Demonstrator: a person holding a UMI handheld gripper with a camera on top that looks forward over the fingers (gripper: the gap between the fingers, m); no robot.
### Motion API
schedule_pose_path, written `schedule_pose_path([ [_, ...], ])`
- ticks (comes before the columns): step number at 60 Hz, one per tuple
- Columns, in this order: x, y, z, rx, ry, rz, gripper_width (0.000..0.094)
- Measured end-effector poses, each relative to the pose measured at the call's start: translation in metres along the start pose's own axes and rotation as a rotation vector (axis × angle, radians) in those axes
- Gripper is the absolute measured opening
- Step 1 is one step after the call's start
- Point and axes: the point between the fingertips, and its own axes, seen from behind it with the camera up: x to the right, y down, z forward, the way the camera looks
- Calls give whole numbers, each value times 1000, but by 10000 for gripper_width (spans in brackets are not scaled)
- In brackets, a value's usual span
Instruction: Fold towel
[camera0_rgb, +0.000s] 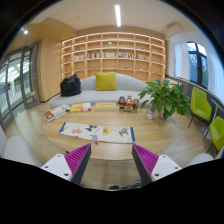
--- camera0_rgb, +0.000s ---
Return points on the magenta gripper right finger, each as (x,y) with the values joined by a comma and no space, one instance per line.
(152,167)

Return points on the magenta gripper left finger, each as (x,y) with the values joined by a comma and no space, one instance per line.
(71,166)

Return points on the white towel with animal prints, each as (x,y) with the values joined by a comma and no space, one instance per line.
(111,134)

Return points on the white cup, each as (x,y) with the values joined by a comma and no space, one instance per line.
(149,114)

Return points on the stack of magazines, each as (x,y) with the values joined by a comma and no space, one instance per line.
(54,113)

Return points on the white chair right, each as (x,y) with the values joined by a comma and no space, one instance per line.
(205,157)

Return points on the white chair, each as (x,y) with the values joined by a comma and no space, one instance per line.
(16,149)
(205,157)

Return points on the yellow and white book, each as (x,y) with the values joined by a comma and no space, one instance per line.
(80,107)

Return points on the colourful doll figurines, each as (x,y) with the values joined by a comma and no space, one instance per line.
(128,104)

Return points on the yellow flat box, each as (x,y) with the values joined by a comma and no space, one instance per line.
(105,106)

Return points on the white chair left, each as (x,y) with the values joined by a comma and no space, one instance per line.
(16,149)

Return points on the green potted plant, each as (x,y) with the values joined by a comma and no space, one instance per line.
(166,98)

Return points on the black bag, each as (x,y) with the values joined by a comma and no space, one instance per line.
(70,86)

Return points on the lime green chair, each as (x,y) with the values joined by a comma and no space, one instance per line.
(217,132)
(200,107)

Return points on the light grey curved sofa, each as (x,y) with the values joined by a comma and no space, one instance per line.
(126,86)

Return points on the yellow cushion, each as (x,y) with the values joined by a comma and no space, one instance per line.
(106,81)

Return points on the glass double door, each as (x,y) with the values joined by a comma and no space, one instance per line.
(18,83)

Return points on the dark framed window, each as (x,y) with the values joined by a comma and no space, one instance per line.
(198,64)

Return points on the white air conditioner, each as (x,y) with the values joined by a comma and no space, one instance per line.
(174,30)

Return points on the ceiling strip light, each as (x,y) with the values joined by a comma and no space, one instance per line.
(118,15)

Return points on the wooden wall bookshelf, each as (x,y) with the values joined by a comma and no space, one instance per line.
(136,55)

